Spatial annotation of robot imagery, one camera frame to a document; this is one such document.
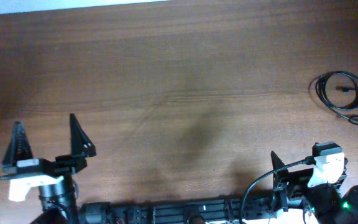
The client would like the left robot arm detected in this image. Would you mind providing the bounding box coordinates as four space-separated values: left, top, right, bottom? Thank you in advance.
2 113 96 223

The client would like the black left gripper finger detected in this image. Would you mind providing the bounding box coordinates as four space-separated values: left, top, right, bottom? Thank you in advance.
2 121 33 167
70 113 96 157

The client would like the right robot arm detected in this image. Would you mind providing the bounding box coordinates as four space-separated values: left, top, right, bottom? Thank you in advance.
269 151 358 223

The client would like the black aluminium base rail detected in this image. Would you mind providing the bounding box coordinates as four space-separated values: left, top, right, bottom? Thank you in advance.
79 196 287 224

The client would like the black usb cable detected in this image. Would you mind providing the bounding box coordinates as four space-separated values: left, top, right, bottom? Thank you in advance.
314 70 358 129

